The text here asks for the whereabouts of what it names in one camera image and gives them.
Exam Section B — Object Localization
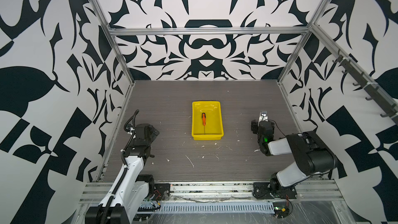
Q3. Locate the white slotted cable duct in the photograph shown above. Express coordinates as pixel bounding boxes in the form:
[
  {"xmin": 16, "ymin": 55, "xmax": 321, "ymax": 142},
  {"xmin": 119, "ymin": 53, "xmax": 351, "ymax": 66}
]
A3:
[{"xmin": 138, "ymin": 202, "xmax": 275, "ymax": 214}]

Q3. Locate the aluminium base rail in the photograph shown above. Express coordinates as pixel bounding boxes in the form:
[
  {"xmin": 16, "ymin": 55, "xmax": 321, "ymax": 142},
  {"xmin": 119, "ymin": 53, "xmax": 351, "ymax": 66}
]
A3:
[{"xmin": 79, "ymin": 179, "xmax": 344, "ymax": 204}]

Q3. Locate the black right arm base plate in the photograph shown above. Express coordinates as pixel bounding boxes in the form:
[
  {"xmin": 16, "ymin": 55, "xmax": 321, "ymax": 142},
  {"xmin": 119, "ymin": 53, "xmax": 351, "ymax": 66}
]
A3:
[{"xmin": 252, "ymin": 181, "xmax": 297, "ymax": 200}]

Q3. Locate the orange black screwdriver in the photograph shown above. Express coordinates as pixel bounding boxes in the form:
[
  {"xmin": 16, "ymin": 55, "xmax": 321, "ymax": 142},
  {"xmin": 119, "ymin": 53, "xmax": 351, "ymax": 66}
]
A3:
[{"xmin": 201, "ymin": 113, "xmax": 206, "ymax": 127}]

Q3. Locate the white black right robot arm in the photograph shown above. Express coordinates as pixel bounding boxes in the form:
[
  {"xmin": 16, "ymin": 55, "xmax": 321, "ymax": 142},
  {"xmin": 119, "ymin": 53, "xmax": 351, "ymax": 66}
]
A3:
[{"xmin": 251, "ymin": 120, "xmax": 337, "ymax": 193}]

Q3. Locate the grey wall hook rail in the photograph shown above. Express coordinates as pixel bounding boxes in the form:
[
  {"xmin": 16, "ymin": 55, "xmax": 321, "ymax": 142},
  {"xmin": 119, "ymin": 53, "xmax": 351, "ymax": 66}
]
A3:
[{"xmin": 332, "ymin": 49, "xmax": 398, "ymax": 125}]

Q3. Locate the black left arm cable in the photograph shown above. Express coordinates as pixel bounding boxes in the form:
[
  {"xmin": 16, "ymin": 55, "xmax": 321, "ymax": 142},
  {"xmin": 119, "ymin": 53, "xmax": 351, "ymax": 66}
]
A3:
[{"xmin": 123, "ymin": 109, "xmax": 140, "ymax": 156}]

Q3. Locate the aluminium corner frame post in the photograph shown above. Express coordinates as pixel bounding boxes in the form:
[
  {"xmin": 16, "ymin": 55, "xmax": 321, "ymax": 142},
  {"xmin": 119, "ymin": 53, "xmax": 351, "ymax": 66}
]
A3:
[{"xmin": 88, "ymin": 0, "xmax": 135, "ymax": 86}]

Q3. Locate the yellow plastic bin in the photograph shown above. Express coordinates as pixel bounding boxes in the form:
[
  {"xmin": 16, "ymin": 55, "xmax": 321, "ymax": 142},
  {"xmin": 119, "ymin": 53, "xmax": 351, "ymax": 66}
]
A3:
[{"xmin": 191, "ymin": 101, "xmax": 224, "ymax": 141}]

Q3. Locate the aluminium top crossbar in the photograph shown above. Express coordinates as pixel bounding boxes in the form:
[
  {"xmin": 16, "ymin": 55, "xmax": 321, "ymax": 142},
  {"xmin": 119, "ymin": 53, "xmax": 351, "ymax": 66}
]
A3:
[{"xmin": 108, "ymin": 27, "xmax": 308, "ymax": 36}]

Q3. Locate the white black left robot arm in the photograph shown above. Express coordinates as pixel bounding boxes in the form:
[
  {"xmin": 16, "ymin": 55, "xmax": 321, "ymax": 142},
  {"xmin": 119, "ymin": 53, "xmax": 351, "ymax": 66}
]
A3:
[{"xmin": 85, "ymin": 123, "xmax": 159, "ymax": 224}]

